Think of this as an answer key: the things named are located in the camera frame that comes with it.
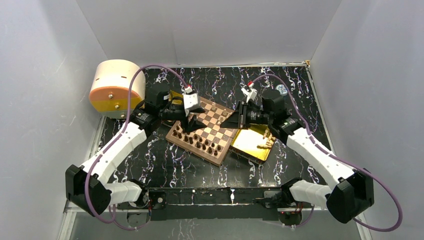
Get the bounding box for black aluminium base frame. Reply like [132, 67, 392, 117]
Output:
[115, 187, 311, 227]

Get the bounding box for gold tin with white pieces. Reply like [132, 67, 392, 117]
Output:
[229, 124, 273, 165]

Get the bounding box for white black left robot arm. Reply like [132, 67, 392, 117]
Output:
[65, 89, 206, 218]

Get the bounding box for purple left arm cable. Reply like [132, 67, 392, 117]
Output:
[83, 64, 193, 231]

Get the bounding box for white pieces pile in tin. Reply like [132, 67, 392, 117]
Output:
[256, 129, 276, 149]

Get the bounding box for empty gold tin box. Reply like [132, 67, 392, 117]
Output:
[168, 90, 184, 105]

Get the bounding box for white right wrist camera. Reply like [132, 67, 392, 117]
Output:
[241, 81, 258, 103]

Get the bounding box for wooden chess board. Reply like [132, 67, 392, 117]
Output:
[165, 97, 238, 167]

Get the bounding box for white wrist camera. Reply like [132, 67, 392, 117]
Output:
[182, 85, 206, 117]
[241, 81, 258, 103]

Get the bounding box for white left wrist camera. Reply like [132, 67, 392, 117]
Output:
[182, 85, 206, 117]

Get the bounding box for dark chess pieces row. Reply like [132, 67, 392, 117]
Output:
[166, 123, 228, 159]

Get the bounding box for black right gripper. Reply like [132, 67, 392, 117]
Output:
[219, 100, 272, 130]

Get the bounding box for cream orange round appliance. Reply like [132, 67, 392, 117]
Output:
[88, 59, 146, 119]

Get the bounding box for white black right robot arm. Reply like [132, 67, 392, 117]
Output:
[220, 89, 375, 224]

